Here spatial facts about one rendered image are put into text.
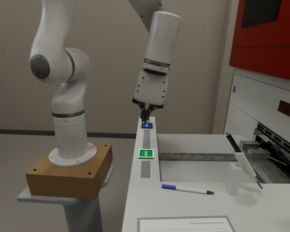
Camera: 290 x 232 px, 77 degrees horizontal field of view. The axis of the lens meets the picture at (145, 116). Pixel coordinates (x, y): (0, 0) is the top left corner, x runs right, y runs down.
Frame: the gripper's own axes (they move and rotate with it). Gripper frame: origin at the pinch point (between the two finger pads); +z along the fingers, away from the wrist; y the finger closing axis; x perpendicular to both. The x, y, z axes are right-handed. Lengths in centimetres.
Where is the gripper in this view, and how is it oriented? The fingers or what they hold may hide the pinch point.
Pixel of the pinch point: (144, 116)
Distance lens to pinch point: 62.3
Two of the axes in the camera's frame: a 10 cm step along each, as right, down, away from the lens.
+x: -0.2, 3.5, -9.3
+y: -9.8, -2.0, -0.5
